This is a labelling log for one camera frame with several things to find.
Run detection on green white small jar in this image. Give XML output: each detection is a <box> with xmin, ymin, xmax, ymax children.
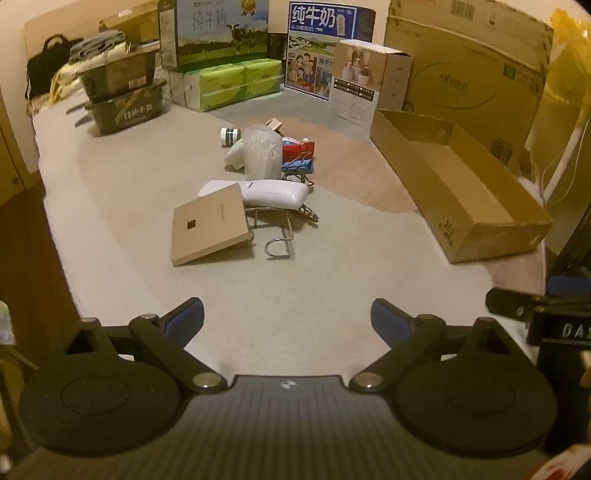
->
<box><xmin>219</xmin><ymin>127</ymin><xmax>242</xmax><ymax>148</ymax></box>

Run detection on blue binder clip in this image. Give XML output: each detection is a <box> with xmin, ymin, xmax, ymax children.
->
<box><xmin>281</xmin><ymin>159</ymin><xmax>315</xmax><ymax>187</ymax></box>

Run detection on shallow cardboard tray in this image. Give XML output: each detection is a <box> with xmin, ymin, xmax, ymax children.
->
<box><xmin>370</xmin><ymin>109</ymin><xmax>553</xmax><ymax>263</ymax></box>

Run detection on lower black crate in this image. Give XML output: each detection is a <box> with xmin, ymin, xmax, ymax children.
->
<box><xmin>84</xmin><ymin>79</ymin><xmax>167</xmax><ymax>135</ymax></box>

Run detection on red white toy figure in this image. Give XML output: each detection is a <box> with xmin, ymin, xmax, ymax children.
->
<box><xmin>283</xmin><ymin>137</ymin><xmax>315</xmax><ymax>163</ymax></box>

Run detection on upper black crate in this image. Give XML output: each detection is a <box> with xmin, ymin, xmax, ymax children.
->
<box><xmin>78</xmin><ymin>50</ymin><xmax>156</xmax><ymax>103</ymax></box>

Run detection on clear plastic box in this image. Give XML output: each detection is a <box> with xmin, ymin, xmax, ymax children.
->
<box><xmin>243</xmin><ymin>125</ymin><xmax>283</xmax><ymax>180</ymax></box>

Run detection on black bag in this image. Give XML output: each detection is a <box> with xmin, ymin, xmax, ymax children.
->
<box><xmin>25</xmin><ymin>34</ymin><xmax>82</xmax><ymax>100</ymax></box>

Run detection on black crate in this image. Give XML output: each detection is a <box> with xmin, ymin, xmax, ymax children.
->
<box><xmin>84</xmin><ymin>79</ymin><xmax>167</xmax><ymax>135</ymax></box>
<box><xmin>78</xmin><ymin>50</ymin><xmax>156</xmax><ymax>103</ymax></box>

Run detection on large brown cardboard box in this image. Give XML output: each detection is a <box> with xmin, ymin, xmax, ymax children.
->
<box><xmin>385</xmin><ymin>1</ymin><xmax>554</xmax><ymax>166</ymax></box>

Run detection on green tissue pack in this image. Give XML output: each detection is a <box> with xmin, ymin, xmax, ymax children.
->
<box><xmin>165</xmin><ymin>58</ymin><xmax>283</xmax><ymax>112</ymax></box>

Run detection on green pasture milk box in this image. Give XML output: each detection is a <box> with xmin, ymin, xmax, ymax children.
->
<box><xmin>157</xmin><ymin>0</ymin><xmax>270</xmax><ymax>72</ymax></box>

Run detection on white humidifier box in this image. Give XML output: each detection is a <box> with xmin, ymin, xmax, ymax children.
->
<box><xmin>329</xmin><ymin>40</ymin><xmax>413</xmax><ymax>130</ymax></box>

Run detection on white fan stand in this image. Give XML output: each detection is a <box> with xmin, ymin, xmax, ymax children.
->
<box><xmin>528</xmin><ymin>102</ymin><xmax>590</xmax><ymax>205</ymax></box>

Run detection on beige plug adapter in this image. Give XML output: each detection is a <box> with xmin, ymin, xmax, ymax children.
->
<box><xmin>266</xmin><ymin>118</ymin><xmax>283</xmax><ymax>133</ymax></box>

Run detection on folded grey clothes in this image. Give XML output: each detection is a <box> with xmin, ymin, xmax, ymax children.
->
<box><xmin>69</xmin><ymin>30</ymin><xmax>126</xmax><ymax>64</ymax></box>

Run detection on wooden headboard panel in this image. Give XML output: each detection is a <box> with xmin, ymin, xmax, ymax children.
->
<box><xmin>23</xmin><ymin>0</ymin><xmax>143</xmax><ymax>58</ymax></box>

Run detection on blue milk carton box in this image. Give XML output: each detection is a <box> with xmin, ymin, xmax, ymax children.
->
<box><xmin>284</xmin><ymin>1</ymin><xmax>376</xmax><ymax>100</ymax></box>

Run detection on gold TP-LINK box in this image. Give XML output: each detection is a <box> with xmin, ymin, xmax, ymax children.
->
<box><xmin>171</xmin><ymin>183</ymin><xmax>252</xmax><ymax>266</ymax></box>

